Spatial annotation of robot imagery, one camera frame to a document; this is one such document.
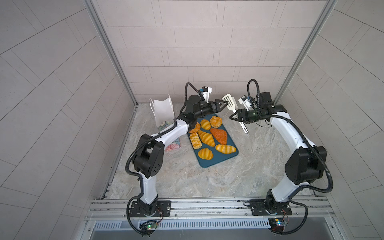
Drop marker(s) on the small striped fake bun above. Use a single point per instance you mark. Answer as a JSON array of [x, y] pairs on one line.
[[205, 124]]

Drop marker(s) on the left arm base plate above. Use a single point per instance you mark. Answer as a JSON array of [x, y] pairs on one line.
[[156, 209]]

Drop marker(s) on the aluminium corner post right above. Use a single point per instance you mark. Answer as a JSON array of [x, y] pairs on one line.
[[324, 15]]

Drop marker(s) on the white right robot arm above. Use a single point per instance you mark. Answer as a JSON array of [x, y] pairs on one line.
[[307, 162]]

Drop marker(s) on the green circuit board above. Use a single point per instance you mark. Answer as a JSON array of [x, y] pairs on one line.
[[149, 225], [277, 225]]

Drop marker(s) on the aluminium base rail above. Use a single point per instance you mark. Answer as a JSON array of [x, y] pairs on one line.
[[204, 214]]

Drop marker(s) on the reddish brown fake croissant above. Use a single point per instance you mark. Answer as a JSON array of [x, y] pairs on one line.
[[220, 135]]

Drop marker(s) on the dark teal plastic tray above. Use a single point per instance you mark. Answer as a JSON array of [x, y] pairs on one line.
[[218, 157]]

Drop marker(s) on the shell shaped fake bun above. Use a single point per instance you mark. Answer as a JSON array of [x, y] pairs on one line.
[[205, 154]]

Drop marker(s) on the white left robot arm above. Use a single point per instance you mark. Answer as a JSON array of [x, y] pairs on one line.
[[147, 159]]

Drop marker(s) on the ridged fake bread loaf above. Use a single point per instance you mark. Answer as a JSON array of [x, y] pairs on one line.
[[195, 141]]

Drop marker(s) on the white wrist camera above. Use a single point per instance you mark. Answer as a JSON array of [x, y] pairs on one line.
[[206, 91], [245, 102]]

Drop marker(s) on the right green circuit board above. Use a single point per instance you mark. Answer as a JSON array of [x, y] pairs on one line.
[[277, 225]]

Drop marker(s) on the floral paper bag white handles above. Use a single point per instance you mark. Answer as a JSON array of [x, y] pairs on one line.
[[163, 112]]

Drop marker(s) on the round knotted fake bun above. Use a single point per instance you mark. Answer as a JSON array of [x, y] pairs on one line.
[[216, 122]]

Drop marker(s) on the left green circuit board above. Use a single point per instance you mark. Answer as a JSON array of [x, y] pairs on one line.
[[149, 225]]

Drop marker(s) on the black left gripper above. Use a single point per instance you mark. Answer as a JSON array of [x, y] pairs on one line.
[[213, 107]]

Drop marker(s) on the aluminium corner post left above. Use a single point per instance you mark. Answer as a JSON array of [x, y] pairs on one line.
[[89, 5]]

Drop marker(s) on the long fake croissant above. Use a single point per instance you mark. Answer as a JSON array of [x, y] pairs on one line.
[[207, 138]]

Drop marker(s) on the fake ring donut bread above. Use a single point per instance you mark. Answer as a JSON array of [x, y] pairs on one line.
[[195, 129]]

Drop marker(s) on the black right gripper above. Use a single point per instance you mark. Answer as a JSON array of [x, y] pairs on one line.
[[242, 112]]

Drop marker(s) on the twisted fake bread roll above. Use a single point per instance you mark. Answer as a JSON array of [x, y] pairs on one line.
[[225, 149]]

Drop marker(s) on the aluminium corner post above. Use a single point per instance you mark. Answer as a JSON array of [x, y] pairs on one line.
[[89, 5], [324, 15]]

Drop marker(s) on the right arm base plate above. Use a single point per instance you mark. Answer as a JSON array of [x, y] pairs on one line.
[[269, 208]]

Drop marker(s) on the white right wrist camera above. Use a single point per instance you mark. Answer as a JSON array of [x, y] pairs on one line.
[[245, 102]]

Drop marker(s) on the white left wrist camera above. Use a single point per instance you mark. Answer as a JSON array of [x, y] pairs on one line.
[[206, 91]]

